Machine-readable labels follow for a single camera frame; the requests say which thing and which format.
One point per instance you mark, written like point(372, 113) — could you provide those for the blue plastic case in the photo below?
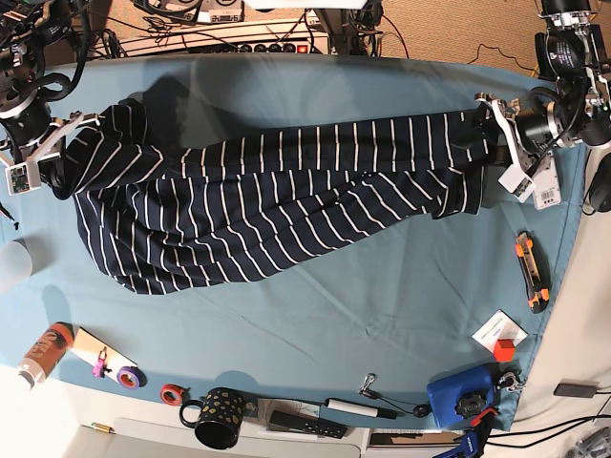
point(463, 395)

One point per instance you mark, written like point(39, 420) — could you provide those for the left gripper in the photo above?
point(536, 130)

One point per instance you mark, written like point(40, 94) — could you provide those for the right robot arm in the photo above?
point(27, 28)

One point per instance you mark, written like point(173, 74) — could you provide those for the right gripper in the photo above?
point(33, 134)

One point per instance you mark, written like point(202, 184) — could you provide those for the red cube block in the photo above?
point(504, 350)

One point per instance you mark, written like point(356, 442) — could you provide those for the blue handled clamp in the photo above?
point(473, 441)

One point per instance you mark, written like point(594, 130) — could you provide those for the translucent plastic cup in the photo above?
point(15, 264)

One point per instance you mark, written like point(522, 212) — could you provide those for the white paper card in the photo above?
point(499, 326)

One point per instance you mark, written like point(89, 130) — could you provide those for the wooden board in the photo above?
point(86, 346)

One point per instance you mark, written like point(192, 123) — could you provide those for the navy white striped t-shirt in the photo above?
point(159, 220)

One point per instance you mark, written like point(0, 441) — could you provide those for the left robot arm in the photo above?
point(571, 54)

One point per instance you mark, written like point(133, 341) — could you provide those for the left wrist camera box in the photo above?
point(516, 182)

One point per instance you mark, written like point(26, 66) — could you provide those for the black remote control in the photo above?
point(308, 425)

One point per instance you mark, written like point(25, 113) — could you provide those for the white black marker pen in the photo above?
point(362, 410)

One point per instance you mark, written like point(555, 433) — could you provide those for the orange black utility knife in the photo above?
point(536, 286)

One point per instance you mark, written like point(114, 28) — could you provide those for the black patterned mug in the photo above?
point(219, 420)

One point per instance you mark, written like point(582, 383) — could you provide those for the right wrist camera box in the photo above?
point(23, 178)

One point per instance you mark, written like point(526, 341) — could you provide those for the silver carabiner clip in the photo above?
point(365, 389)

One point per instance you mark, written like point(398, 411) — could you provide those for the teal table cloth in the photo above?
point(403, 304)

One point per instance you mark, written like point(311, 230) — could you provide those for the red tape roll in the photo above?
point(172, 395)

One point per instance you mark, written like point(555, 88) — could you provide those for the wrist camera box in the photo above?
point(23, 178)
point(516, 182)

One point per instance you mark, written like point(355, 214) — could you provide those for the packaged tool blister pack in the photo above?
point(547, 192)

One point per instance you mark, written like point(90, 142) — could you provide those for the black power strip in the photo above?
point(285, 47)

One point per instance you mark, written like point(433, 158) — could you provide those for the pink small clip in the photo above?
point(100, 368)

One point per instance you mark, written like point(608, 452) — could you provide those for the orange drink can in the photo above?
point(42, 358)

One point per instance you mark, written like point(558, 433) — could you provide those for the purple tape roll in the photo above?
point(130, 377)

